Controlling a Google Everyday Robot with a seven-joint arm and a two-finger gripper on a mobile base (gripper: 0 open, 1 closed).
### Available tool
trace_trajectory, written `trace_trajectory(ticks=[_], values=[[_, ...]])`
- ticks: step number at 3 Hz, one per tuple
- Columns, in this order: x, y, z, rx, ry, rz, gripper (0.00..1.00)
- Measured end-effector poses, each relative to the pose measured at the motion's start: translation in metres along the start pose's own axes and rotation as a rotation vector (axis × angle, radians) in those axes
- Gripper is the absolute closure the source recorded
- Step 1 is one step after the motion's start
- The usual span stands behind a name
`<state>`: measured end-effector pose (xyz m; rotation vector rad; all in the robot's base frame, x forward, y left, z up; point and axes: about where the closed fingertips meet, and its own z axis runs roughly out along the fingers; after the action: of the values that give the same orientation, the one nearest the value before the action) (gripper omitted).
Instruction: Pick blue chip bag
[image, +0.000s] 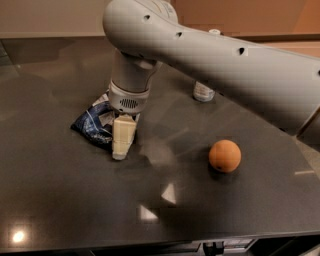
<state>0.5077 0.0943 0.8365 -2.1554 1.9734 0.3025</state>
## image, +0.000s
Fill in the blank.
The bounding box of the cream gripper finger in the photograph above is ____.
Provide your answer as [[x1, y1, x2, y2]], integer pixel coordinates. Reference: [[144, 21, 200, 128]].
[[112, 114, 137, 161]]

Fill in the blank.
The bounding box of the black device under table edge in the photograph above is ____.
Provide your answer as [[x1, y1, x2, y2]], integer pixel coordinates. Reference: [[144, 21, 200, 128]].
[[199, 237, 258, 256]]

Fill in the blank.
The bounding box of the clear plastic water bottle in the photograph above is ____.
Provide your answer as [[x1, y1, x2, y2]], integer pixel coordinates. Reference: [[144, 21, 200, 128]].
[[192, 28, 223, 103]]

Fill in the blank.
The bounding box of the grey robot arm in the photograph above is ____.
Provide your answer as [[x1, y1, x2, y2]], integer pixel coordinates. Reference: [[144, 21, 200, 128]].
[[103, 0, 320, 150]]

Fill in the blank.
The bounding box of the blue chip bag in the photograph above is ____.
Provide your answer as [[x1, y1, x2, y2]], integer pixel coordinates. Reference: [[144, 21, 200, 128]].
[[71, 91, 115, 148]]

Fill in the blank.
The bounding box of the orange fruit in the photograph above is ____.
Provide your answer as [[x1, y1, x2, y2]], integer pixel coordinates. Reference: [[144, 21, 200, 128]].
[[208, 140, 242, 173]]

